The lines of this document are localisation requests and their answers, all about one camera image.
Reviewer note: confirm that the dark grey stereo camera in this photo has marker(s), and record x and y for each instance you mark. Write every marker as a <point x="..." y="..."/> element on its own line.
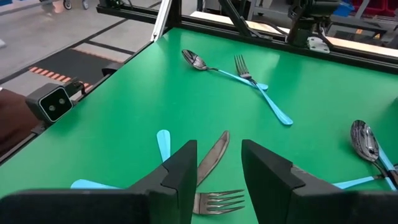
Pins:
<point x="56" y="104"/>

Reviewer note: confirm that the light wooden table board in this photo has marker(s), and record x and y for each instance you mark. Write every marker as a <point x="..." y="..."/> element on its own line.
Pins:
<point x="357" y="46"/>

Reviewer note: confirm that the black mat orange stripes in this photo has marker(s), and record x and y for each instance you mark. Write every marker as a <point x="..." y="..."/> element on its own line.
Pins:
<point x="71" y="67"/>

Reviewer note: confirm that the silver aluminium profile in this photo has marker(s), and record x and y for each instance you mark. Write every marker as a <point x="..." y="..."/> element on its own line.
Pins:
<point x="160" y="21"/>

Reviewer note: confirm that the red storage bins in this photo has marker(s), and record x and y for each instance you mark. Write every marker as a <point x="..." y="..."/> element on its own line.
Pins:
<point x="376" y="6"/>

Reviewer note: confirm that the person's leg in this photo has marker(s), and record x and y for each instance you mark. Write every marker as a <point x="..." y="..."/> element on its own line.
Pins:
<point x="15" y="124"/>

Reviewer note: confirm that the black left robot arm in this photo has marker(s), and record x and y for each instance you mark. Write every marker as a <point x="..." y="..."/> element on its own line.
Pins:
<point x="311" y="15"/>

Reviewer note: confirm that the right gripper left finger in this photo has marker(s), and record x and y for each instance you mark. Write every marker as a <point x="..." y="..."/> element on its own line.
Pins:
<point x="178" y="186"/>

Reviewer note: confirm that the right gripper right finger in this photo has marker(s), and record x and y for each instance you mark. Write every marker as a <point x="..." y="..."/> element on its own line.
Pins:
<point x="270" y="186"/>

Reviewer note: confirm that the black edge bracket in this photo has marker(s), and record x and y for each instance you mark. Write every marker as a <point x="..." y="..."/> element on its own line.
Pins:
<point x="112" y="69"/>

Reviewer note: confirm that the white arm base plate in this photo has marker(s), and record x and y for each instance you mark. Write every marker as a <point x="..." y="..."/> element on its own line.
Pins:
<point x="318" y="45"/>

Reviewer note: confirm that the blue plastic bin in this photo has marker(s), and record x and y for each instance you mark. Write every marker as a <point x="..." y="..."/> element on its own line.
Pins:
<point x="343" y="9"/>

